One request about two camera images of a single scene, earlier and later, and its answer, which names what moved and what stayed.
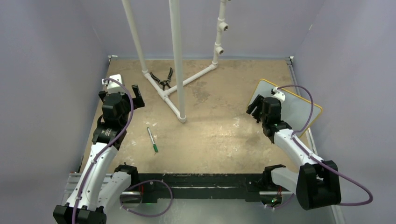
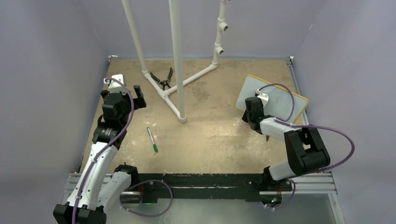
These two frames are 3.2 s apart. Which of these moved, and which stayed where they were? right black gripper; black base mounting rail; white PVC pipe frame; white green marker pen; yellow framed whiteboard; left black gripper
Moved: yellow framed whiteboard; right black gripper
Stayed: left black gripper; white green marker pen; white PVC pipe frame; black base mounting rail
